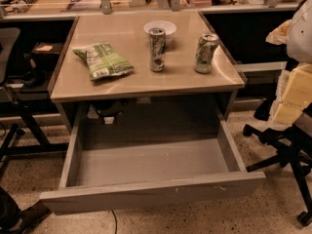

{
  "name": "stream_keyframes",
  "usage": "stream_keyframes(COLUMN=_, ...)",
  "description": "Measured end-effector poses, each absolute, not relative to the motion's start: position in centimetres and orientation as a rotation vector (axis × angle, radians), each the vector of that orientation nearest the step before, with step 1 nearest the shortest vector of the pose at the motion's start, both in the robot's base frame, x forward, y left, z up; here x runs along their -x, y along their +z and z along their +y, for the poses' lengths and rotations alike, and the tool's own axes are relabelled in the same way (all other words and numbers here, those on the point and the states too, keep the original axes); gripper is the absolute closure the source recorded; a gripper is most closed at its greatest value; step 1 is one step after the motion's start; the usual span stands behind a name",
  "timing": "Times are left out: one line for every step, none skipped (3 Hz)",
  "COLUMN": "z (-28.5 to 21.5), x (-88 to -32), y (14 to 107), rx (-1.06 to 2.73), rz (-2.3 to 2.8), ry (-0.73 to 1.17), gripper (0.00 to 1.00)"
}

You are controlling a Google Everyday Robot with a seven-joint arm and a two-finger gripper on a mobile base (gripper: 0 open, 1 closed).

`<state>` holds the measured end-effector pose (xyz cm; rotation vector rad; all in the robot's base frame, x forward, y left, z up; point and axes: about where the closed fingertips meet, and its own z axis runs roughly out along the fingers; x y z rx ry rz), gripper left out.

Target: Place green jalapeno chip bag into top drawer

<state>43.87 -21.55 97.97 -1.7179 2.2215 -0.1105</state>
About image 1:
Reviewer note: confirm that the black office chair right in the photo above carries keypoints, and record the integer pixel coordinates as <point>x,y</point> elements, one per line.
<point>293,147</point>

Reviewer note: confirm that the green jalapeno chip bag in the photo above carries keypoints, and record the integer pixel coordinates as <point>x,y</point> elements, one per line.
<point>103,61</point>

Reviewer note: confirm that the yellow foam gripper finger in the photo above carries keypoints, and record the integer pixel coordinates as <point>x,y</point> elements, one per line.
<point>293,95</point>

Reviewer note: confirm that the white paper bowl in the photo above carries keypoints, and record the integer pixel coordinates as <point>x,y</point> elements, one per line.
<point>169,27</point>

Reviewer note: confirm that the black chair left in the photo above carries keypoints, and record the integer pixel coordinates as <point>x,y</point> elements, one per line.
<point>8,38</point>

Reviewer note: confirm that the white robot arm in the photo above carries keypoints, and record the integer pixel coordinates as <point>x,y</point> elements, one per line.
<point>299,36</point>

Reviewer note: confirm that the green white soda can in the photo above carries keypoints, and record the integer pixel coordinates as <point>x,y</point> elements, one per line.
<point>207,44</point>

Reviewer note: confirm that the tall slim drink can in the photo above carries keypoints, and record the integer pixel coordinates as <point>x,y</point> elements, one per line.
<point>157,46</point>

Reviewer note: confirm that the open grey top drawer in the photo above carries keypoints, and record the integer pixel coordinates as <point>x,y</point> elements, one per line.
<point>148,162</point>

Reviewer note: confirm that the black shoe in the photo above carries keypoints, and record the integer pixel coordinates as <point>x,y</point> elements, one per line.
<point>30,217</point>

